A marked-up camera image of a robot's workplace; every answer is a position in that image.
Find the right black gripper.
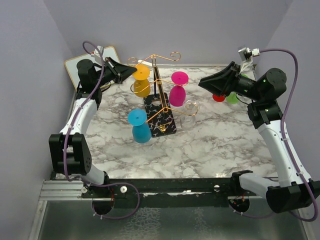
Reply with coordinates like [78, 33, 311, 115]
[199, 61, 263, 101]

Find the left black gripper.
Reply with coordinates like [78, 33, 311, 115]
[94, 56, 137, 88]

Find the green wine glass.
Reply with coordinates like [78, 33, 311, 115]
[225, 73, 251, 105]

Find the red wine glass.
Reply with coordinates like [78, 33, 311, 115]
[212, 94, 226, 103]

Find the orange wine glass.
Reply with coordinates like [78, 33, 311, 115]
[132, 64, 151, 98]

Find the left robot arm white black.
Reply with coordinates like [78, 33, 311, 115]
[48, 57, 137, 198]

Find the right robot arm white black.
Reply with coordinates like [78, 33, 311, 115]
[198, 61, 320, 214]

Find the clear wine glass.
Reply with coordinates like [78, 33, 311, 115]
[180, 99, 200, 131]

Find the magenta wine glass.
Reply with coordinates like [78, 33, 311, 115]
[169, 71, 189, 107]

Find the blue wine glass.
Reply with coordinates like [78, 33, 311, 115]
[127, 109, 152, 144]

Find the gold framed whiteboard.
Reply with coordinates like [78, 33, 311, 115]
[64, 46, 121, 89]

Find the white whiteboard eraser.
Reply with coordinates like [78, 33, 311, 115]
[136, 59, 153, 69]

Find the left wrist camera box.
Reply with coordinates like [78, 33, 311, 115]
[90, 45, 105, 65]

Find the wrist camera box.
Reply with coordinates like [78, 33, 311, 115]
[238, 46, 260, 74]
[90, 45, 105, 65]

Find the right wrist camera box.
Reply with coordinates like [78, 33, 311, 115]
[238, 46, 260, 74]

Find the gold wire glass rack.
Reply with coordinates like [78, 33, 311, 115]
[127, 54, 183, 138]

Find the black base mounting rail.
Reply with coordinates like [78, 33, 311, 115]
[81, 177, 254, 209]

